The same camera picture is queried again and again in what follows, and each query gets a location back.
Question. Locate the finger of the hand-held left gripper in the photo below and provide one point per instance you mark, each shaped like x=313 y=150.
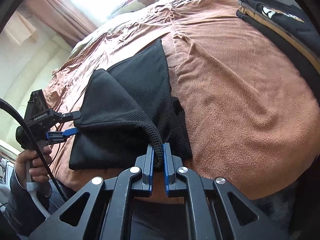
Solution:
x=71 y=130
x=72 y=115

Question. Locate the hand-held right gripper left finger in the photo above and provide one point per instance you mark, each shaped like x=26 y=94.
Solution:
x=150 y=170

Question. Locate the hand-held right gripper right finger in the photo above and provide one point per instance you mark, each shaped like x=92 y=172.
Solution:
x=165 y=170

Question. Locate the black t-shirt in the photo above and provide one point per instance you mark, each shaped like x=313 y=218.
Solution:
x=120 y=130

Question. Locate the person's left forearm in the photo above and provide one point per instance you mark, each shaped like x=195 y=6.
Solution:
x=22 y=205

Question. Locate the person's left hand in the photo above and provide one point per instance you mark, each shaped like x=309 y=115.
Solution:
x=37 y=177

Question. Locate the cream padded headboard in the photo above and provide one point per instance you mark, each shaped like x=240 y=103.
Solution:
x=25 y=67

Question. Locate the person's left leg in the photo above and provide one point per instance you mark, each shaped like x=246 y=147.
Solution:
x=56 y=201

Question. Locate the cream hanging cloth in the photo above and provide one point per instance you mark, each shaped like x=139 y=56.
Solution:
x=22 y=27

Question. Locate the brown fleece blanket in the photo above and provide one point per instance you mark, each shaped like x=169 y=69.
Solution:
x=237 y=105

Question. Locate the pink curtain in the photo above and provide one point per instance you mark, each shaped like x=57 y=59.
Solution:
x=62 y=17

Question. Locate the tan folded garment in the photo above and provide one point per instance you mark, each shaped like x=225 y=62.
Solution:
x=275 y=28

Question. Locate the black folded shirt white print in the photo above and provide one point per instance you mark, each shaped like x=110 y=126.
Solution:
x=307 y=32

